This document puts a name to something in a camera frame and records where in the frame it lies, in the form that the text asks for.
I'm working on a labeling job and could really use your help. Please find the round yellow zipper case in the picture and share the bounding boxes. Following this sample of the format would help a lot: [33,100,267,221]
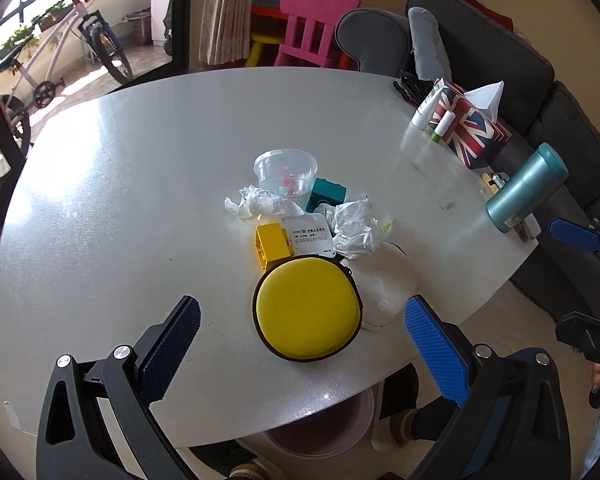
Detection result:
[251,256,364,363]

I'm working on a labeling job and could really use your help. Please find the white tissue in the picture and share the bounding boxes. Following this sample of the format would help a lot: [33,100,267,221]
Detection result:
[224,185,306,224]
[314,198,393,260]

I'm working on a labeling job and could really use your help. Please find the pink trash bin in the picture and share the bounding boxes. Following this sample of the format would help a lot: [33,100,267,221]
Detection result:
[265,388,376,460]

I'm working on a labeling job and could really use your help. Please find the teal thermos bottle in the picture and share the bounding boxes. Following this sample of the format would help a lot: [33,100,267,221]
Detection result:
[509,143,569,213]

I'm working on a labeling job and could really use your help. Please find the dark grey sofa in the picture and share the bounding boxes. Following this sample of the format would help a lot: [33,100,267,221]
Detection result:
[405,0,600,321]

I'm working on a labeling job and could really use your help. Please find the Union Jack tissue box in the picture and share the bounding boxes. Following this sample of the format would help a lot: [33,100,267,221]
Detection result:
[427,78,513,169]

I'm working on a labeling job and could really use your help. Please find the small white green-capped tube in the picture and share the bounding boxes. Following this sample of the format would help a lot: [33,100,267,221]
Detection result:
[430,110,455,143]

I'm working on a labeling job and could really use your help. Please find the white cream tube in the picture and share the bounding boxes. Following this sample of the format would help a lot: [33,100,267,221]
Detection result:
[411,86,443,130]

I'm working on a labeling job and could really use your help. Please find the black items on table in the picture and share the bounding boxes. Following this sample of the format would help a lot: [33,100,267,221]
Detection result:
[392,72,434,106]

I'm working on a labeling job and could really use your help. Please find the light grey pillow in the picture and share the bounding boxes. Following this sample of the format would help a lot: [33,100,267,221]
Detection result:
[407,6,452,81]

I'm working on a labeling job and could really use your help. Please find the teal toy block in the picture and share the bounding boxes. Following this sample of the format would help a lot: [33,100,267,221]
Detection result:
[304,178,347,212]

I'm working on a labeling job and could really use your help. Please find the white printed card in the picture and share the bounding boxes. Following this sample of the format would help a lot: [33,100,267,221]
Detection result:
[280,214,336,258]

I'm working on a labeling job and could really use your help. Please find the yellow toy block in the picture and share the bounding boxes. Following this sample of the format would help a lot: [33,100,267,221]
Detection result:
[254,222,294,272]

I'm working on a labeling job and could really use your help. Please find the clear plastic round container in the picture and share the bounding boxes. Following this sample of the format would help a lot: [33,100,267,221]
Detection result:
[253,148,318,198]

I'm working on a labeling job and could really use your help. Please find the pink children's chair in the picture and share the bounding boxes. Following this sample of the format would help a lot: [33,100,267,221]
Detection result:
[274,0,361,68]

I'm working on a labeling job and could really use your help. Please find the white bicycle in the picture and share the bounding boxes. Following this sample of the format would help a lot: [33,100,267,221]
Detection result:
[0,0,134,156]

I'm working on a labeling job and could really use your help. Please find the yellow children's stool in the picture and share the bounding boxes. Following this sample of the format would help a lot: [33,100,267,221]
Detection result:
[245,32,284,67]

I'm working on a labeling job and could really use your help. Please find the red children's table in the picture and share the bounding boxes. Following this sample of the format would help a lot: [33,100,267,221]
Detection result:
[250,3,288,38]

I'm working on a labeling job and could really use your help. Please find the beige curtain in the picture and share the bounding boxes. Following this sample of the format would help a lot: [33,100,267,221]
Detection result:
[199,0,252,66]

